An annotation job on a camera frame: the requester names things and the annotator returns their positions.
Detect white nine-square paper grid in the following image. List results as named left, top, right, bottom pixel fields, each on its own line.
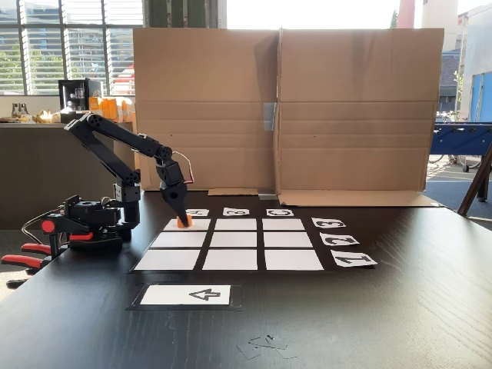
left=130, top=217, right=335, bottom=274

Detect brown cardboard sheet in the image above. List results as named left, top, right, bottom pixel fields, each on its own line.
left=132, top=26, right=284, bottom=197
left=275, top=26, right=445, bottom=208

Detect orange cartons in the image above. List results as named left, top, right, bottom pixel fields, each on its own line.
left=88, top=95, right=135, bottom=122

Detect white arrow paper sheet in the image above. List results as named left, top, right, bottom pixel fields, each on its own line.
left=126, top=283, right=243, bottom=311

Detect black and red clamp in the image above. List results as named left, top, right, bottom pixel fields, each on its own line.
left=21, top=214, right=95, bottom=263
left=0, top=253, right=45, bottom=290

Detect black mini fridge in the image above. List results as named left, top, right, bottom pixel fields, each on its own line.
left=58, top=78, right=105, bottom=115

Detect dark wooden counter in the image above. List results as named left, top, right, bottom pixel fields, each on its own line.
left=0, top=121, right=136, bottom=231

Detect paper label number 3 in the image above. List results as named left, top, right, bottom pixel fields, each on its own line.
left=311, top=217, right=347, bottom=229

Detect paper label number 2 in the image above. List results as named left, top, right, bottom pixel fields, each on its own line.
left=319, top=232, right=361, bottom=247

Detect clear tape scraps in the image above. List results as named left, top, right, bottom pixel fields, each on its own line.
left=236, top=334, right=299, bottom=361

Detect paper label number 1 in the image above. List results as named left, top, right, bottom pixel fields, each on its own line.
left=330, top=249, right=378, bottom=268

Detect blue foosball table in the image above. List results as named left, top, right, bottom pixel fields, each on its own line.
left=430, top=121, right=492, bottom=172

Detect wooden easel leg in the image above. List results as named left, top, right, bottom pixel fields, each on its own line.
left=457, top=145, right=492, bottom=218

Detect black cable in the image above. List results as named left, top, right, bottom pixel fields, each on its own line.
left=22, top=209, right=65, bottom=241

